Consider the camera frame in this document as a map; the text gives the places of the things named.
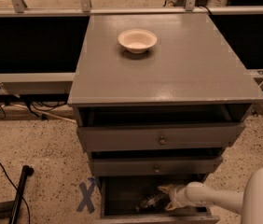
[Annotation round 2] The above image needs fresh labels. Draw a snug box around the grey metal railing frame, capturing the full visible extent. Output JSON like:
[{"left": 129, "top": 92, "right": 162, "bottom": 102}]
[{"left": 0, "top": 0, "right": 263, "bottom": 96}]

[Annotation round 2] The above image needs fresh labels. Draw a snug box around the grey bottom drawer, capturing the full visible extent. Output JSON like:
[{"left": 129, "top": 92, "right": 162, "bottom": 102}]
[{"left": 95, "top": 175, "right": 219, "bottom": 224}]

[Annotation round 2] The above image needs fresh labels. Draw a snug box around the grey middle drawer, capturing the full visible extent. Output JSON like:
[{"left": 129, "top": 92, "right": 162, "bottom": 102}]
[{"left": 88, "top": 147, "right": 223, "bottom": 176}]

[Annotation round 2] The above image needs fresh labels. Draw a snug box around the white paper bowl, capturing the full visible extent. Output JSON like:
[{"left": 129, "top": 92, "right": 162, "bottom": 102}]
[{"left": 118, "top": 29, "right": 158, "bottom": 54}]

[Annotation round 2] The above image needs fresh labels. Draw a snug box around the clear plastic water bottle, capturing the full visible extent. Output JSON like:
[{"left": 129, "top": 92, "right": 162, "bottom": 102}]
[{"left": 135, "top": 192, "right": 167, "bottom": 212}]

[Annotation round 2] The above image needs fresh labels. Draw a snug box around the grey drawer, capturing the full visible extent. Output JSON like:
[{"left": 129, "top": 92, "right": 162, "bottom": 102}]
[
  {"left": 88, "top": 147, "right": 223, "bottom": 176},
  {"left": 95, "top": 175, "right": 219, "bottom": 224},
  {"left": 75, "top": 105, "right": 248, "bottom": 152}
]

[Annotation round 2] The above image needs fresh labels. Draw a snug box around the black floor cable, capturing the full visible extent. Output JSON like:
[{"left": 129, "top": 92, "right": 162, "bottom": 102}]
[{"left": 0, "top": 147, "right": 32, "bottom": 224}]

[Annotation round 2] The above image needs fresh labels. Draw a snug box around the grey top drawer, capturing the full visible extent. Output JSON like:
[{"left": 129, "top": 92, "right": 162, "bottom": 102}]
[{"left": 75, "top": 105, "right": 248, "bottom": 152}]

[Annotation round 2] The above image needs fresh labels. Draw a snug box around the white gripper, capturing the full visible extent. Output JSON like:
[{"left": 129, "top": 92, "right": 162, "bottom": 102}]
[{"left": 158, "top": 184, "right": 188, "bottom": 211}]

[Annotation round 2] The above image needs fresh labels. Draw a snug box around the blue tape X mark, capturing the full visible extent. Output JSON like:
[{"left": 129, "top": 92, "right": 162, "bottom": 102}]
[{"left": 76, "top": 177, "right": 97, "bottom": 214}]

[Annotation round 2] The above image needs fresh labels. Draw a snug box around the black metal stand leg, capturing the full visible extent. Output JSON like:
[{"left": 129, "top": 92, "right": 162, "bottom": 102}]
[{"left": 0, "top": 165, "right": 34, "bottom": 224}]

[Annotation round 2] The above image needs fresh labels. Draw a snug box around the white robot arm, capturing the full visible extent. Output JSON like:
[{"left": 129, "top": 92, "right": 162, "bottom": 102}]
[{"left": 158, "top": 167, "right": 263, "bottom": 224}]

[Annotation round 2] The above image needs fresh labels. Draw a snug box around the grey wooden drawer cabinet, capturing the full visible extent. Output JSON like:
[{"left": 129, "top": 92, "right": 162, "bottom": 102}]
[{"left": 67, "top": 13, "right": 263, "bottom": 224}]

